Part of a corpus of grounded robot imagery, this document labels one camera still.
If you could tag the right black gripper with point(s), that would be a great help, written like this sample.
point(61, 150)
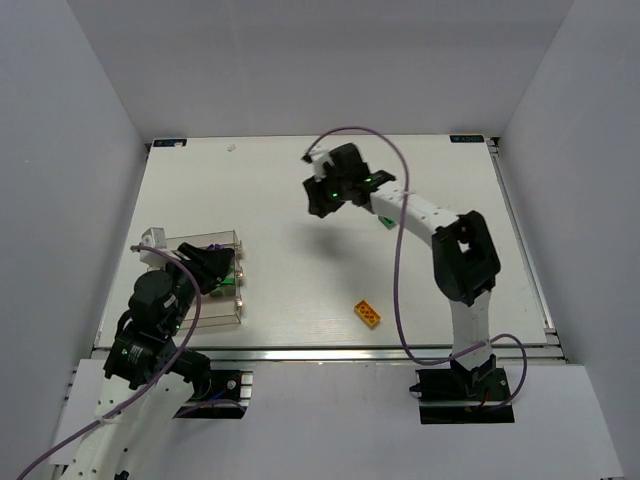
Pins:
point(320, 198)

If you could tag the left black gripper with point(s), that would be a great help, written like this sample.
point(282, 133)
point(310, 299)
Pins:
point(198, 263)

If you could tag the green lego brick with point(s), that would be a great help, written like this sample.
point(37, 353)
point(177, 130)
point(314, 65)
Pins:
point(388, 223)
point(227, 287)

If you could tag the orange lego brick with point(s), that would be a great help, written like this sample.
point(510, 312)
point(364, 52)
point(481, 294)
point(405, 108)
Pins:
point(367, 314)

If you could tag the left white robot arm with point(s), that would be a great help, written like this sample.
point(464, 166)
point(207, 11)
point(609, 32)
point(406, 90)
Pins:
point(148, 378)

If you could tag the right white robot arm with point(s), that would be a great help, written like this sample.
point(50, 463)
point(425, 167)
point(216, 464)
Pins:
point(464, 257)

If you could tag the clear container far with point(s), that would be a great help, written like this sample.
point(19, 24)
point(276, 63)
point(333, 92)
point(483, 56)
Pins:
point(225, 239)

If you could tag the clear container near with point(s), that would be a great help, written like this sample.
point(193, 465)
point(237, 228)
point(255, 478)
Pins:
point(220, 311)

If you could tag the left blue corner label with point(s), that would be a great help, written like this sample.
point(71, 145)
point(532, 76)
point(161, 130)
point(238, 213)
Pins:
point(169, 143)

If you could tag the blue corner label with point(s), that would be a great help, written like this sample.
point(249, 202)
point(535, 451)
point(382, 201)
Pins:
point(169, 143)
point(463, 139)

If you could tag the right blue corner label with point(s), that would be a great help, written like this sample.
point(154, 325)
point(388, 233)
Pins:
point(463, 139)

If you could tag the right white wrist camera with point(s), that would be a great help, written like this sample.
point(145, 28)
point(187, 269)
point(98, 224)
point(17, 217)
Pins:
point(318, 160)

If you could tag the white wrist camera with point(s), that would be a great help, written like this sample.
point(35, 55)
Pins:
point(154, 238)
point(318, 160)

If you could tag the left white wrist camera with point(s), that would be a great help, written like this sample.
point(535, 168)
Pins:
point(154, 238)

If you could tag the aluminium table front rail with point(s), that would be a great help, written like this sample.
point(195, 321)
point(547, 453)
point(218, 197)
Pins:
point(505, 352)

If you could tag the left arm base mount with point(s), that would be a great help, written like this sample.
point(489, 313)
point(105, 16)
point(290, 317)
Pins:
point(217, 393)

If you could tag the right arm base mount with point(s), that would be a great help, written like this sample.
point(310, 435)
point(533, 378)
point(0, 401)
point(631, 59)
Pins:
point(443, 399)

